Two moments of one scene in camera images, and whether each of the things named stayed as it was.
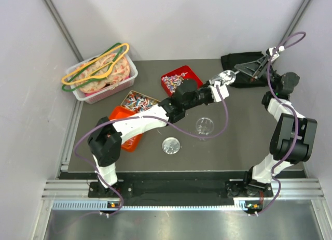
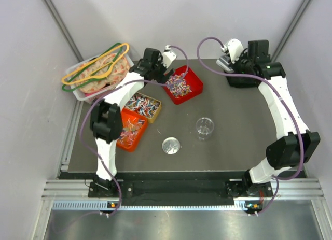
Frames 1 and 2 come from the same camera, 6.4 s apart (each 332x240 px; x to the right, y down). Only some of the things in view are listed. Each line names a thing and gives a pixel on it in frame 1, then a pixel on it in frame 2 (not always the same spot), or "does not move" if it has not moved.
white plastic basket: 97,79 does not move
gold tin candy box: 137,102 does not move
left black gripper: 209,92 → 159,61
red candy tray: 190,75 does not move
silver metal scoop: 225,76 → 223,61
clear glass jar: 204,125 does not move
